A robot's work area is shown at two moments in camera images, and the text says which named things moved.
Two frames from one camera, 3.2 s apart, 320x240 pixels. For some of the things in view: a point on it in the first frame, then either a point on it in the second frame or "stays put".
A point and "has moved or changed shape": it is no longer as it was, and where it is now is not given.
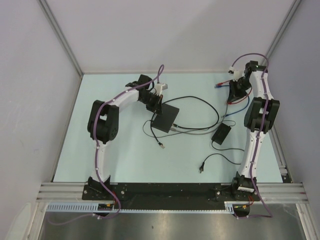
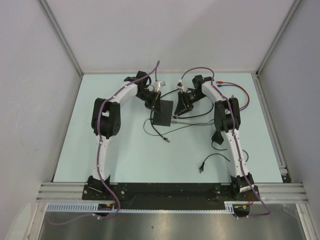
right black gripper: x=234 y=94 -> x=183 y=104
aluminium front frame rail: x=68 y=191 stays put
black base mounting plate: x=164 y=197 stays put
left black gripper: x=157 y=106 stays put
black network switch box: x=163 y=122 has moved or changed shape
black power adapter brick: x=221 y=133 stays put
